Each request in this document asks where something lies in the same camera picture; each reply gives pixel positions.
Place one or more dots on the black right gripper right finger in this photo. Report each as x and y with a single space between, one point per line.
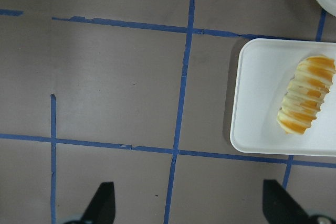
279 206

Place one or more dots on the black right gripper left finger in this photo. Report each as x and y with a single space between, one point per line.
102 207

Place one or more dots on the white rectangular tray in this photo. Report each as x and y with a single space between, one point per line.
265 67

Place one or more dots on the yellow striped bread roll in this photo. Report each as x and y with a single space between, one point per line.
305 94

